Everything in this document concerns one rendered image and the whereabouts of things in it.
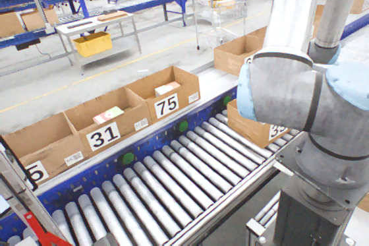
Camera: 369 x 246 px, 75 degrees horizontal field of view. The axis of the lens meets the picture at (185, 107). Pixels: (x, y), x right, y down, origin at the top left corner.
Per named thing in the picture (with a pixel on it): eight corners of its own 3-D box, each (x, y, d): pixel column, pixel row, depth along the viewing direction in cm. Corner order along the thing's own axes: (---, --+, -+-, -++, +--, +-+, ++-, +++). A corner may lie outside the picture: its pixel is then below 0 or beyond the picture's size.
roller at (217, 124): (269, 162, 131) (274, 154, 131) (205, 122, 167) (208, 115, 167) (273, 163, 135) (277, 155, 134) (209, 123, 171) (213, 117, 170)
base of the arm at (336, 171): (383, 162, 66) (400, 136, 60) (348, 203, 58) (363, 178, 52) (317, 126, 78) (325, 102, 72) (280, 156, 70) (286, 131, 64)
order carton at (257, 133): (261, 149, 136) (263, 125, 127) (227, 124, 158) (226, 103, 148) (306, 121, 152) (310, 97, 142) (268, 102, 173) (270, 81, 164)
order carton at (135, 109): (89, 159, 127) (78, 134, 118) (73, 134, 148) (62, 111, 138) (153, 125, 145) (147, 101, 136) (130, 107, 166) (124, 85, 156)
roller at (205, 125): (263, 171, 130) (263, 164, 127) (199, 128, 166) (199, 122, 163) (269, 165, 132) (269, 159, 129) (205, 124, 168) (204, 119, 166)
